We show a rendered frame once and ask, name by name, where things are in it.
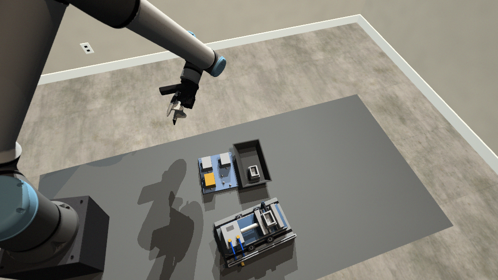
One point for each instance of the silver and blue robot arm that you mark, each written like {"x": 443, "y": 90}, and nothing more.
{"x": 32, "y": 228}

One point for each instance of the yellow brass block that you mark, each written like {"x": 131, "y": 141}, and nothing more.
{"x": 209, "y": 180}

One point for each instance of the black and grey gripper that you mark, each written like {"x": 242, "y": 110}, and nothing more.
{"x": 183, "y": 98}

